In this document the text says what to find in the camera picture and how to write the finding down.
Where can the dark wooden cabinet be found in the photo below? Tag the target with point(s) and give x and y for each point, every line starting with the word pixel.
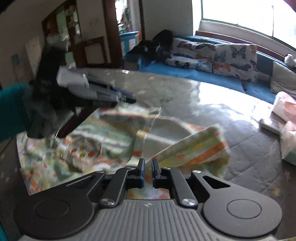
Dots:
pixel 81 25

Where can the patterned colourful garment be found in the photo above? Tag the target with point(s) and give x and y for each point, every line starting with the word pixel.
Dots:
pixel 49 162

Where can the pink tissue pack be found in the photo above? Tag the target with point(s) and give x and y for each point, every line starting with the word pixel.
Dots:
pixel 284 106

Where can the butterfly print quilt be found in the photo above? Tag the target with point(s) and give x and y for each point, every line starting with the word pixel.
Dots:
pixel 235 60

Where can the brown wooden door frame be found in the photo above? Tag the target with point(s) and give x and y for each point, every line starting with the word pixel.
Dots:
pixel 112 34

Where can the black bag on sofa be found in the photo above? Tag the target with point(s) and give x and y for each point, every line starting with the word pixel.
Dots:
pixel 159 48

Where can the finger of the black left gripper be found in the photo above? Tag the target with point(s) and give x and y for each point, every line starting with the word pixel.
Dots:
pixel 96 82
pixel 105 100

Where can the white book on table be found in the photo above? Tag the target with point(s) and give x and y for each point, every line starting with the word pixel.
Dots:
pixel 271 125

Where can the white plush toy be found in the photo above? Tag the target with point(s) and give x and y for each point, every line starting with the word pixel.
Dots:
pixel 289 60

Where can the grey folded cushion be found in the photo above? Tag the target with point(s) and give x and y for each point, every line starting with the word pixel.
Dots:
pixel 283 79

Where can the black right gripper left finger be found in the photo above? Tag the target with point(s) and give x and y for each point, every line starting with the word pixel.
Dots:
pixel 141 173

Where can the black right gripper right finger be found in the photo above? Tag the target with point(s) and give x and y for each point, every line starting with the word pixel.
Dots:
pixel 156 174

